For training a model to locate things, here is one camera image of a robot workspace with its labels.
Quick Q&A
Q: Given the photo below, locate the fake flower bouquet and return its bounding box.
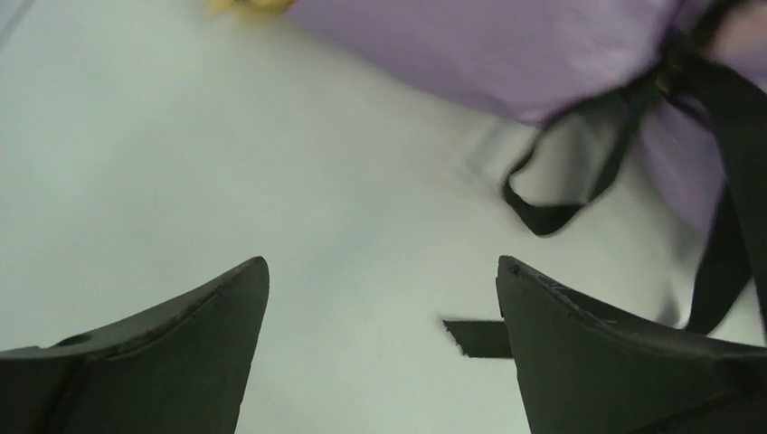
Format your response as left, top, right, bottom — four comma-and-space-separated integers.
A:
207, 0, 296, 14

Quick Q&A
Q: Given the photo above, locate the purple pink wrapping paper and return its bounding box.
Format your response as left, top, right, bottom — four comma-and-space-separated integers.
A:
286, 0, 766, 234

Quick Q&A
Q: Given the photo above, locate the black ribbon strap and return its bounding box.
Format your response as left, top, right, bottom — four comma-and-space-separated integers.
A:
441, 0, 767, 361

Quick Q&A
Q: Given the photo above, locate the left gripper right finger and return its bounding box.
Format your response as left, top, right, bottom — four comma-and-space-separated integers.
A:
497, 256, 766, 433

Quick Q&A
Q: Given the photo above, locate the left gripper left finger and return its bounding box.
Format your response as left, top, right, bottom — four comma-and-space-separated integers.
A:
1, 257, 270, 434

